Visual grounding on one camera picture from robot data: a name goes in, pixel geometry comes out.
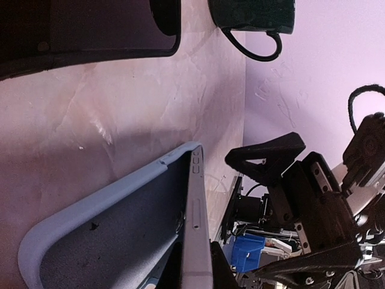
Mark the blue plastic bin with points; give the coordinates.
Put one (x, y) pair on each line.
(246, 252)

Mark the light blue phone case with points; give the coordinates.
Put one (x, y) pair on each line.
(118, 237)

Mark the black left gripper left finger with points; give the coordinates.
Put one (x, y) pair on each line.
(170, 278)

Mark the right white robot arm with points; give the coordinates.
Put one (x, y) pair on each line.
(246, 212)

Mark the dark green mug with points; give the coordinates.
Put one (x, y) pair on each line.
(274, 17)

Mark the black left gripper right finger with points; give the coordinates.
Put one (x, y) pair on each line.
(223, 277)

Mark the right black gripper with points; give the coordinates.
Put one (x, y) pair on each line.
(306, 196)

